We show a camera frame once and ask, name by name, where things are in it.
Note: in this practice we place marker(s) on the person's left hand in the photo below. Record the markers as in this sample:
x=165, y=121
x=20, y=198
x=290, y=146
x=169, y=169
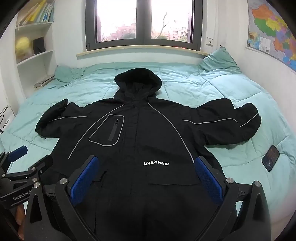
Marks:
x=19, y=215

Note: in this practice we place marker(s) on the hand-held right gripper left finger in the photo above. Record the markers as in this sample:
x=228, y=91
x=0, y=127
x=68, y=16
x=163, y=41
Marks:
x=84, y=180

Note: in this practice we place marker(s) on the teal quilt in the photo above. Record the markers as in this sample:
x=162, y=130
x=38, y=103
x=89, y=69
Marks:
x=185, y=78

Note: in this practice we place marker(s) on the white wall switch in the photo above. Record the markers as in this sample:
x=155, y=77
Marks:
x=210, y=41

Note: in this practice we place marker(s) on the black smartphone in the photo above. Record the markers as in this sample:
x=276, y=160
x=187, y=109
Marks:
x=270, y=158

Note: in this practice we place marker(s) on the row of books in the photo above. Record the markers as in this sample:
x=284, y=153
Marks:
x=39, y=12

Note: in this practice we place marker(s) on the white bookshelf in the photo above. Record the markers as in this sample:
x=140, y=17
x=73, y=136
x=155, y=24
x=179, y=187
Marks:
x=49, y=39

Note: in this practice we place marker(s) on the colourful wall map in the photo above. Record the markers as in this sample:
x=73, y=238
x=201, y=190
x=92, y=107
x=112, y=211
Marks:
x=272, y=25

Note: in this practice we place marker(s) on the wooden window sill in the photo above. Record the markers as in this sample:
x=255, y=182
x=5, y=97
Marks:
x=138, y=49

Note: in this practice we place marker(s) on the yellow plush toy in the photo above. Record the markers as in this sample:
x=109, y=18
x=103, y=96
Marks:
x=22, y=46

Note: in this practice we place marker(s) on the black hooded jacket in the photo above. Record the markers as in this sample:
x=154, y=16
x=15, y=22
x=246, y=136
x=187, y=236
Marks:
x=148, y=139

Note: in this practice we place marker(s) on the grey framed window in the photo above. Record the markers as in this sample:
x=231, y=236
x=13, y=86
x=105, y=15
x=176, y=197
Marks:
x=143, y=23

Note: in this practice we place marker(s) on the teal pillow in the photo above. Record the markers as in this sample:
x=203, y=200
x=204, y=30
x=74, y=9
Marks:
x=67, y=73
x=219, y=60

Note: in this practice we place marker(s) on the black box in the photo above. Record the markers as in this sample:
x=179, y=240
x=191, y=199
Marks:
x=38, y=45

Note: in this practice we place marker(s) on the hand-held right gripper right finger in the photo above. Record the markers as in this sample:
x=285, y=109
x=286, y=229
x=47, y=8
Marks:
x=208, y=180

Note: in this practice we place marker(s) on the flat book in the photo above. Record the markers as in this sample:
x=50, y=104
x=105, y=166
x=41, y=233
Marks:
x=42, y=83

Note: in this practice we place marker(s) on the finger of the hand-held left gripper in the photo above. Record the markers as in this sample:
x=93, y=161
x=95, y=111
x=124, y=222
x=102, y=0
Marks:
x=19, y=151
x=40, y=164

